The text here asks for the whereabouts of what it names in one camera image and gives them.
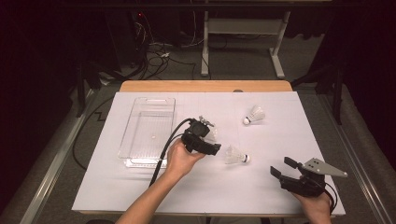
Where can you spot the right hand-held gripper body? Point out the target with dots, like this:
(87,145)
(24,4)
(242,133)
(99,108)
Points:
(303,185)

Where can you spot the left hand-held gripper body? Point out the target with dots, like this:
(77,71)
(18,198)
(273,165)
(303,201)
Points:
(196,141)

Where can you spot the white feather shuttlecock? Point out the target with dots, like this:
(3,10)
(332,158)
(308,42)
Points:
(234,156)
(212,134)
(256,114)

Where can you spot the clear plastic tray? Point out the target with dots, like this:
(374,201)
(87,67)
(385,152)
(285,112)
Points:
(148,133)

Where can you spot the person's left hand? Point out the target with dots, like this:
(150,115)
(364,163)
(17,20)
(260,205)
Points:
(182,161)

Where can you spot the person's right hand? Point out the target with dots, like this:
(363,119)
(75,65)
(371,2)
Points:
(314,208)

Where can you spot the white table cover board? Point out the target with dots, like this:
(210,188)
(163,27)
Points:
(218,193)

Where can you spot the dark round table grommet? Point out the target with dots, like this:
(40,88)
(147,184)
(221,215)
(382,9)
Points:
(238,90)

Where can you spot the black stand leg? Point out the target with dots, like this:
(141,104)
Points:
(337,93)
(81,93)

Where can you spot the dark equipment box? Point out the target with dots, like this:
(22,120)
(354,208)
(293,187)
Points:
(124,40)

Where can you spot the aluminium floor rail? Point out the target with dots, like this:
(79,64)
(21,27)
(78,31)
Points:
(358,155)
(59,155)

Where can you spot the white metal stand frame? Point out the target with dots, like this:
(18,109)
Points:
(244,26)

